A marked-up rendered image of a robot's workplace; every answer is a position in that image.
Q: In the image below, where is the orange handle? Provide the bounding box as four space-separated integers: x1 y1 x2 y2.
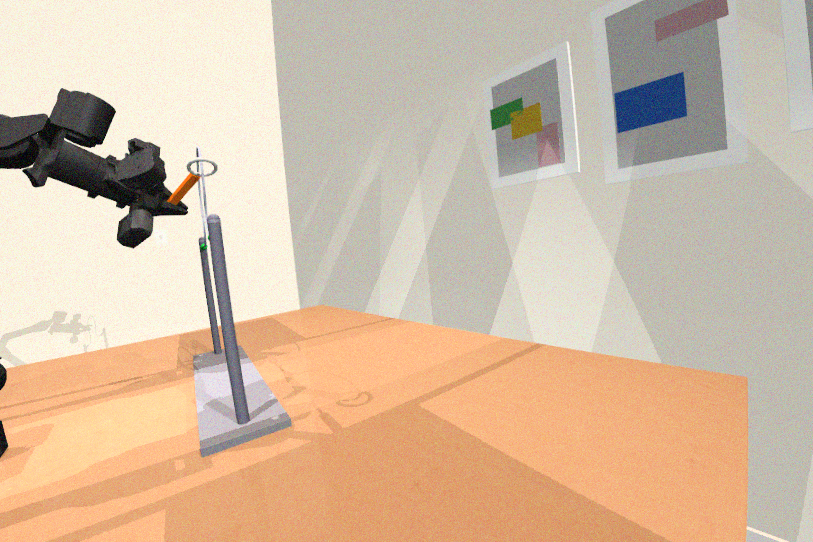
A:
167 157 218 205

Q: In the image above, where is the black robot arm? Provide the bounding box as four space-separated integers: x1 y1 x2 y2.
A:
0 88 167 199

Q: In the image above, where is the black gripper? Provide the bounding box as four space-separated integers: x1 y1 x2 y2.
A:
84 155 188 249

